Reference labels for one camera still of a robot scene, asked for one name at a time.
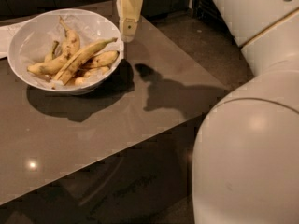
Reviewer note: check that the small banana bottom of bowl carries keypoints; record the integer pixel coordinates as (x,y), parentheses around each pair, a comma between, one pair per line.
(85,75)

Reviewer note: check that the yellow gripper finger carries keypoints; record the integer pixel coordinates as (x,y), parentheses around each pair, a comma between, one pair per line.
(129,14)

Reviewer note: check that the small green-tipped banana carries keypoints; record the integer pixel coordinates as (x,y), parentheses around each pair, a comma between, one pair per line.
(51,54)

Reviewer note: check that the curved spotted banana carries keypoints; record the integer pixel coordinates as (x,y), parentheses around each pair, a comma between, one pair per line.
(70,46)

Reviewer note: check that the short banana right side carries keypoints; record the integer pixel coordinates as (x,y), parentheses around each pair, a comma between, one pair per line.
(103,59)

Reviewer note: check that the long yellow banana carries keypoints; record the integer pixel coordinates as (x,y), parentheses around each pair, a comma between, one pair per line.
(80,58)

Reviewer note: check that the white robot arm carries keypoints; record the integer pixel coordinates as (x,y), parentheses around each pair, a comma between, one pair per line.
(245,160)

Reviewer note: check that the white cloth on table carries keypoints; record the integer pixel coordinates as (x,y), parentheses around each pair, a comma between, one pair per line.
(6,34)

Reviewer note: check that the white bowl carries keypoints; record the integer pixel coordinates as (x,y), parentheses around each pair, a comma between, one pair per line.
(33,40)

